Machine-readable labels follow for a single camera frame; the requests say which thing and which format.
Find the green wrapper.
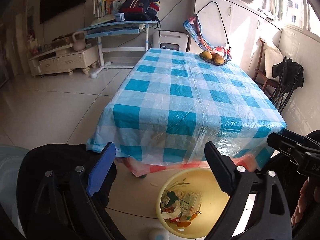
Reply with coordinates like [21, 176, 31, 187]
[163, 191, 178, 207]

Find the white plastic bag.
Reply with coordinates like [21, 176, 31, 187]
[161, 201, 181, 220]

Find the red snack wrapper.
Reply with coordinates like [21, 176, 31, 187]
[165, 213, 198, 228]

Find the yellow plastic trash bin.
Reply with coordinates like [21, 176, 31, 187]
[156, 168, 229, 239]

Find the person's right hand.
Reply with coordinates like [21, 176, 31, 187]
[291, 179, 319, 226]

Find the red checkered under tablecloth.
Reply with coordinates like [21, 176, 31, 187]
[116, 154, 259, 177]

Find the green milk carton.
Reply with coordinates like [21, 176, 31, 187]
[180, 192, 202, 216]

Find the black folding chair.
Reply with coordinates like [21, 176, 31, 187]
[271, 57, 304, 113]

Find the person's black trouser leg left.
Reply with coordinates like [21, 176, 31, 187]
[16, 144, 116, 239]

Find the blue checkered plastic tablecloth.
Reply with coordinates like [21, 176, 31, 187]
[87, 48, 286, 167]

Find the wooden chair with cushion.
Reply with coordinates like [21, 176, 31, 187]
[253, 38, 284, 95]

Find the white chair base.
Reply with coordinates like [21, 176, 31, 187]
[148, 228, 170, 240]

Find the fruit plate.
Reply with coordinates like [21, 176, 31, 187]
[199, 53, 227, 66]

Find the yellow mango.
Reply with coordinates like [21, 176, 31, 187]
[214, 54, 225, 64]
[200, 51, 212, 60]

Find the white tv cabinet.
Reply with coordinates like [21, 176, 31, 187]
[28, 44, 98, 76]

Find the pink kettlebell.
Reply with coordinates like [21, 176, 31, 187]
[72, 31, 87, 51]

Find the blue adjustable study desk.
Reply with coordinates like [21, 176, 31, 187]
[81, 21, 161, 79]

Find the white air purifier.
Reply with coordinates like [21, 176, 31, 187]
[152, 30, 189, 52]

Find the row of books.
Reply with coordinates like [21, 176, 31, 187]
[92, 0, 124, 18]

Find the dark blue backpack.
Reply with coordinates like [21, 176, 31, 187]
[119, 0, 160, 22]

